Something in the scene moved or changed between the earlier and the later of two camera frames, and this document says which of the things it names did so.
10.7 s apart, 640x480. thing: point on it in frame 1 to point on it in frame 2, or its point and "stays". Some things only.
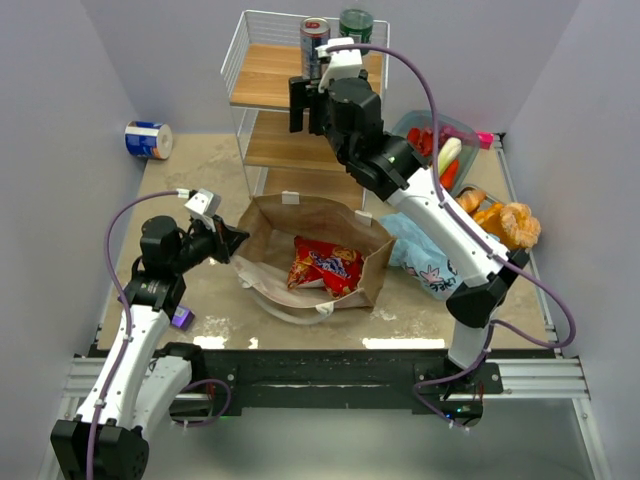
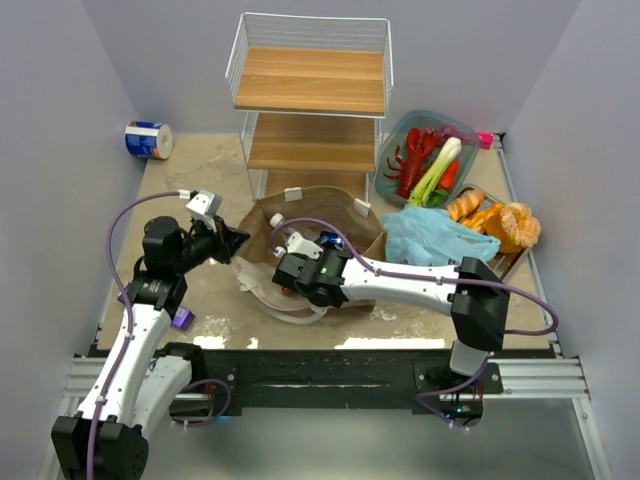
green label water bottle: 358,24 to 276,220
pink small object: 485,139 stays
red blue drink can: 314,32 to 333,237
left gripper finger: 228,239 stays
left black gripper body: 220,240 stays
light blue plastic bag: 416,253 stays
